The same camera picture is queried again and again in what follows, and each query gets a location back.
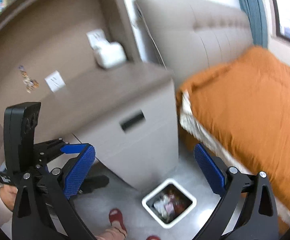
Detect white mattress edge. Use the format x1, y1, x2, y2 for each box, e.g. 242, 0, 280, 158
176, 90, 290, 226

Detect person left hand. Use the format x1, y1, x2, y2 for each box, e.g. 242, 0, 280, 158
0, 184, 18, 211

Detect white square trash bin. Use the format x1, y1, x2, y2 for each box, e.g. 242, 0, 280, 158
142, 178, 197, 229

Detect orange bed blanket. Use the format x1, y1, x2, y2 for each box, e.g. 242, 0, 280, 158
176, 45, 290, 235

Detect red slipper left foot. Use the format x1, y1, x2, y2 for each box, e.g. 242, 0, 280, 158
146, 235, 161, 240

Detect teal curtain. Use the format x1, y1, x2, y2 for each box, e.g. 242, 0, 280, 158
239, 0, 268, 48

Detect white tissue box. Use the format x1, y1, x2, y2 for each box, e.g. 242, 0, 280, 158
93, 42, 127, 69

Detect colourful wall stickers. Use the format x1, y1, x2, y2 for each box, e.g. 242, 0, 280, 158
18, 66, 39, 93

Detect beige padded headboard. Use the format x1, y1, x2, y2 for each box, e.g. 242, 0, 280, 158
135, 0, 253, 87

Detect lower white wall socket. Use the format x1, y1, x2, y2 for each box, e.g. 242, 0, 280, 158
44, 71, 66, 93

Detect beige bedside cabinet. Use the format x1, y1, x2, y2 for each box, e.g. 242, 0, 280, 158
0, 63, 179, 191

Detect upper white wall socket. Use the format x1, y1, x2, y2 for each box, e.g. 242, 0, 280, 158
86, 29, 108, 50

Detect red slipper right foot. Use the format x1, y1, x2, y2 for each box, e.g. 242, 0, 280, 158
108, 208, 127, 238

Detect red slipper foot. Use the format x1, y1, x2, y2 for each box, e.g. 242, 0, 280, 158
108, 208, 127, 238
146, 235, 161, 240

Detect white cable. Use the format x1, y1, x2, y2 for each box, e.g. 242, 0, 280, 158
134, 2, 167, 68

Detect white wall socket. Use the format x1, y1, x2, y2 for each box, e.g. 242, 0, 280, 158
86, 29, 108, 50
44, 71, 66, 93

